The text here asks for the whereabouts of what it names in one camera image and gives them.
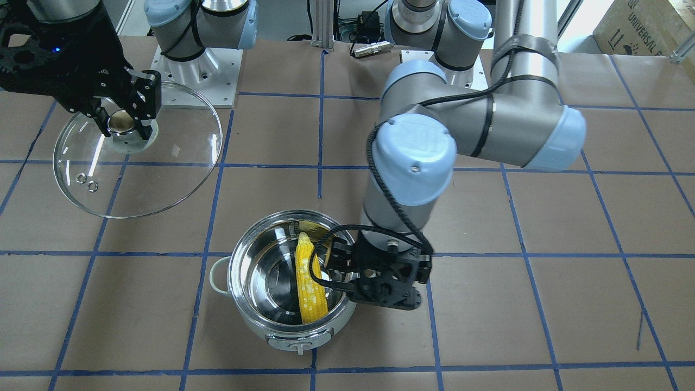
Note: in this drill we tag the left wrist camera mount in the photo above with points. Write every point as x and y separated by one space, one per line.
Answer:
386 277

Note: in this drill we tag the pale green cooking pot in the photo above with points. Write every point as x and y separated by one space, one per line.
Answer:
262 283

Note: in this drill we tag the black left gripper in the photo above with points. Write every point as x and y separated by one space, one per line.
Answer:
362 264

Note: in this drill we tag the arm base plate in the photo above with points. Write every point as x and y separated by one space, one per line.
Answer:
473 78
214 74

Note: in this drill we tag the glass pot lid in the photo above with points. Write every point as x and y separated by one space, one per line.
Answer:
123 176

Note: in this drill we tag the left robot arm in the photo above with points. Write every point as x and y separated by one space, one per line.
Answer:
489 93

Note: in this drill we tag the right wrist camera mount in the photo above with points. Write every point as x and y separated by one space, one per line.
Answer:
31 61

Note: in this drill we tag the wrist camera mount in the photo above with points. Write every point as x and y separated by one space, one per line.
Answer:
31 61
386 277

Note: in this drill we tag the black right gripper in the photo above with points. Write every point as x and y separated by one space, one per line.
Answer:
87 68

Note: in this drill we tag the aluminium frame post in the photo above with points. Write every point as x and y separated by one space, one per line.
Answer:
322 15

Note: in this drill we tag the cardboard box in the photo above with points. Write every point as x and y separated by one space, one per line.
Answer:
644 27

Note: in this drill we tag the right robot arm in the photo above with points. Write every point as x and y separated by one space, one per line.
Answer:
184 29

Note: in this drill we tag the yellow corn cob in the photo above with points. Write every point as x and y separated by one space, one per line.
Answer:
311 295

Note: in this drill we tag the black power adapter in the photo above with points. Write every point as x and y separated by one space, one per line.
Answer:
369 24

